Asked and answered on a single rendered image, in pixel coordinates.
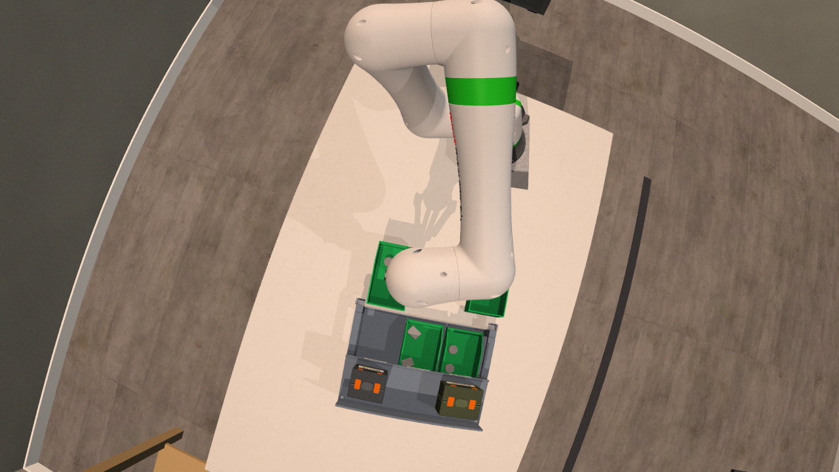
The green open-front bin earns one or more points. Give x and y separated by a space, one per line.
378 292
467 360
488 307
425 350

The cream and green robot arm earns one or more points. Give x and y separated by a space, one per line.
475 41

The grey storage shelf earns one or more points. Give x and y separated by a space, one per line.
410 393

